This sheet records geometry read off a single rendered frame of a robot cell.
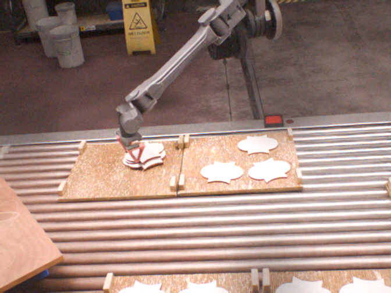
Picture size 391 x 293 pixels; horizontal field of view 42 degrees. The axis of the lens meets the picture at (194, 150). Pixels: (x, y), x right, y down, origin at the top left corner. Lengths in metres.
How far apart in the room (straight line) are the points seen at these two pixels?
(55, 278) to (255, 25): 1.50
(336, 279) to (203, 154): 0.73
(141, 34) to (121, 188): 3.75
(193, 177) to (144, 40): 3.75
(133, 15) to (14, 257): 4.18
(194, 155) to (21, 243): 0.71
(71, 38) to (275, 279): 4.30
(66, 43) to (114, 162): 3.56
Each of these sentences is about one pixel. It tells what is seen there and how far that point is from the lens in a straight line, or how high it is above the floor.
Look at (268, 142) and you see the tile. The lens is 1.91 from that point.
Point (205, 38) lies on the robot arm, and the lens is 1.80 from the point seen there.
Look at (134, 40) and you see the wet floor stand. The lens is 5.44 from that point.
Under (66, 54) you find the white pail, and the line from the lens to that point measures 5.44.
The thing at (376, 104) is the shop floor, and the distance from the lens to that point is 4.20.
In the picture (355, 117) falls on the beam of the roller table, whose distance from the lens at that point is 2.13.
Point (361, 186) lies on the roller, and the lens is 1.75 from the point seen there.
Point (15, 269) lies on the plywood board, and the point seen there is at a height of 1.04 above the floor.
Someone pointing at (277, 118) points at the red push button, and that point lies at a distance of 2.09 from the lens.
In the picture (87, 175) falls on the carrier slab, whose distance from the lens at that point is 1.88.
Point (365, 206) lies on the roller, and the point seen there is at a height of 0.91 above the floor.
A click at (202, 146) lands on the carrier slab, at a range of 1.93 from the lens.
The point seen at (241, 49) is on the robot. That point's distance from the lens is 2.97.
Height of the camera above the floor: 1.95
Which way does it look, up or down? 32 degrees down
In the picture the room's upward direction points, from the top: 7 degrees counter-clockwise
